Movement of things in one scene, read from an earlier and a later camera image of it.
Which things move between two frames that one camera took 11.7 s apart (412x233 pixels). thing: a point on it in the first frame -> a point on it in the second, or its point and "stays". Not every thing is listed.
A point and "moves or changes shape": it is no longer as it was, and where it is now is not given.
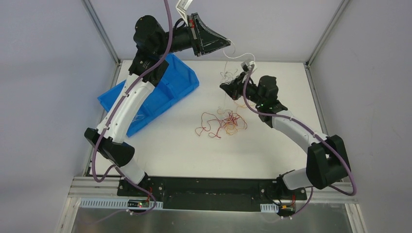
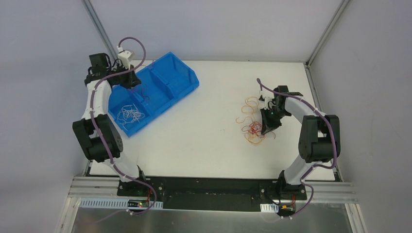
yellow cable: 233,118 -> 254,136
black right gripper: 238,88 -> 270,119
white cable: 228,76 moves or changes shape
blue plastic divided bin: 179,79 stays
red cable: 232,118 -> 256,127
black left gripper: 196,34 -> 130,81
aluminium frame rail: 90,187 stays
